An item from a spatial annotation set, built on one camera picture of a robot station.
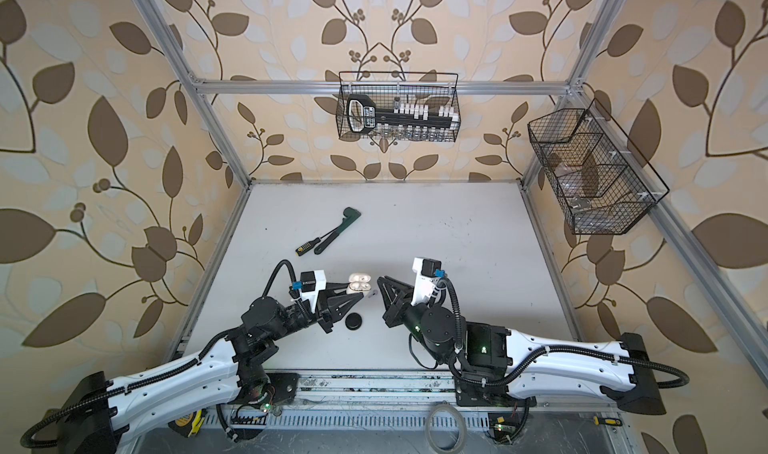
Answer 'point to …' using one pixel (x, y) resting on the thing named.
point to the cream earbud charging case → (359, 283)
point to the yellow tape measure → (190, 424)
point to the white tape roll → (463, 433)
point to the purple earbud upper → (375, 292)
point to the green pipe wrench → (351, 215)
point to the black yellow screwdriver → (309, 244)
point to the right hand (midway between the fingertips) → (380, 286)
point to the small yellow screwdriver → (616, 422)
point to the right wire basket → (603, 183)
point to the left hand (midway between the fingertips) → (360, 291)
